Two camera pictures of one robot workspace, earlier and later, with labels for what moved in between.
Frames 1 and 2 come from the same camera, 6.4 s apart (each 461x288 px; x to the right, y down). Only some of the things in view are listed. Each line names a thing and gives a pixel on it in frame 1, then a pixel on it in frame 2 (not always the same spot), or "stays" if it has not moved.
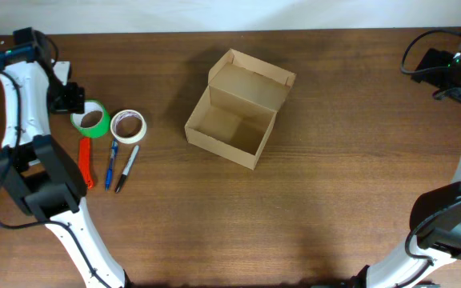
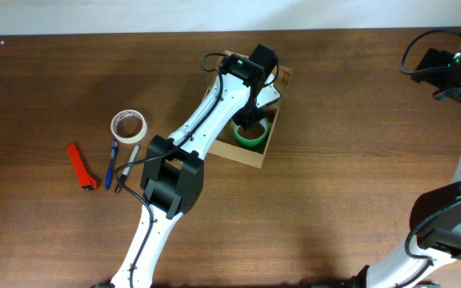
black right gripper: [434, 59] stays
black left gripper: [74, 101] to [250, 118]
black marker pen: [127, 168] stays
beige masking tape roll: [132, 139] stays
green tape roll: [98, 130] to [253, 142]
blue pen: [110, 170] stays
